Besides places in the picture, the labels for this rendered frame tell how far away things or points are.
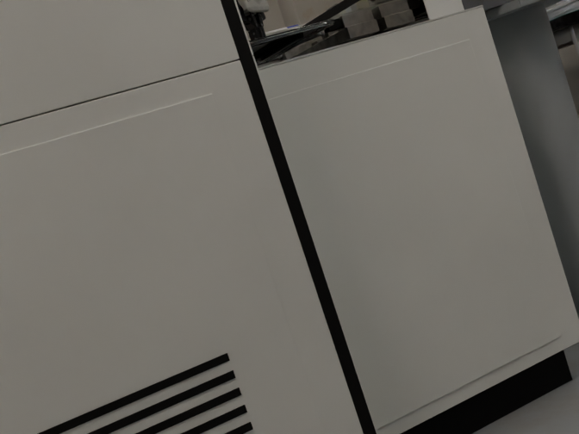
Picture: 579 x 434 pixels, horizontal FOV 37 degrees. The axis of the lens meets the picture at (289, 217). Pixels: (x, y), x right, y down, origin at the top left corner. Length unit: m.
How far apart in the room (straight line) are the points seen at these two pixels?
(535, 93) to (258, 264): 1.00
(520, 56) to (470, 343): 0.72
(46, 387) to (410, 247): 0.77
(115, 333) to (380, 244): 0.60
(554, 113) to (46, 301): 1.32
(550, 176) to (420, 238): 0.53
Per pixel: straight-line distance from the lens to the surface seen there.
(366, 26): 2.01
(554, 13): 4.81
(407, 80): 1.75
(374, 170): 1.68
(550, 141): 2.15
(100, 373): 1.28
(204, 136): 1.33
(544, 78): 2.14
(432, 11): 1.90
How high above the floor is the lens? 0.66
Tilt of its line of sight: 4 degrees down
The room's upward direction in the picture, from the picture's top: 18 degrees counter-clockwise
